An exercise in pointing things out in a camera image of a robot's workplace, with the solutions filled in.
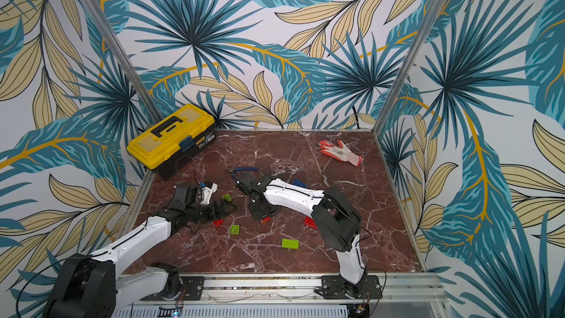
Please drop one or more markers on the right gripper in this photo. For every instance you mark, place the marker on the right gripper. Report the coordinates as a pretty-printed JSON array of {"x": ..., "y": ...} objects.
[{"x": 254, "y": 203}]

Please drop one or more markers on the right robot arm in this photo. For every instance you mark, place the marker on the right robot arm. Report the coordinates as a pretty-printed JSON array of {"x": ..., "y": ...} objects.
[{"x": 338, "y": 222}]

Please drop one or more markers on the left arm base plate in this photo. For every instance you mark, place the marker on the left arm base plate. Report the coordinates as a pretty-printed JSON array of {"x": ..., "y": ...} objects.
[{"x": 184, "y": 288}]

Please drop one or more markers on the aluminium front rail frame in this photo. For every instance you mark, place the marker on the aluminium front rail frame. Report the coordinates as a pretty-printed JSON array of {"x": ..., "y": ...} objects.
[{"x": 278, "y": 295}]

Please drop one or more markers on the blue lego brick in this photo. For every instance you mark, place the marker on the blue lego brick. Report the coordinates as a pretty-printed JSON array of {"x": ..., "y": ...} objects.
[{"x": 299, "y": 183}]

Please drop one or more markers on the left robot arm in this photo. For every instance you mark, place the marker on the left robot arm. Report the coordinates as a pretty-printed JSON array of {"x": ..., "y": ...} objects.
[{"x": 92, "y": 286}]

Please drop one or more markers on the small green lego brick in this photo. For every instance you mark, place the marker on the small green lego brick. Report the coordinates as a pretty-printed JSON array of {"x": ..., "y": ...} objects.
[{"x": 227, "y": 198}]

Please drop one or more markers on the yellow black toolbox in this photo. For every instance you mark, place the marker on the yellow black toolbox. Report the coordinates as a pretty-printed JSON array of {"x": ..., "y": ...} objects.
[{"x": 173, "y": 142}]

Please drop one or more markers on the long green lego brick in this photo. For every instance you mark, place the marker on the long green lego brick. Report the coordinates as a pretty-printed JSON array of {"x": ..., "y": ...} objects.
[{"x": 290, "y": 244}]

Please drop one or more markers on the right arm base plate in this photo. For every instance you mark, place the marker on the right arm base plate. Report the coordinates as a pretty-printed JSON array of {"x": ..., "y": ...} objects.
[{"x": 348, "y": 287}]

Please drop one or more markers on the red white work glove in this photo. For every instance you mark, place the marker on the red white work glove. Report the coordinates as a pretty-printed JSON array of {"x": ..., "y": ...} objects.
[{"x": 340, "y": 151}]

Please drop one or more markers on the green square lego brick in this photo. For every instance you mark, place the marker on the green square lego brick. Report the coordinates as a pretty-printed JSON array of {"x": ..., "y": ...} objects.
[{"x": 234, "y": 230}]

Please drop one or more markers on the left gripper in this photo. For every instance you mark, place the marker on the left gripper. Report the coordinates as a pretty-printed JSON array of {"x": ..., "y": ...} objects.
[{"x": 216, "y": 214}]

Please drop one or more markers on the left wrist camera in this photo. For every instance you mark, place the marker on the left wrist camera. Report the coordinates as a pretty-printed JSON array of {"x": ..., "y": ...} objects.
[{"x": 207, "y": 190}]

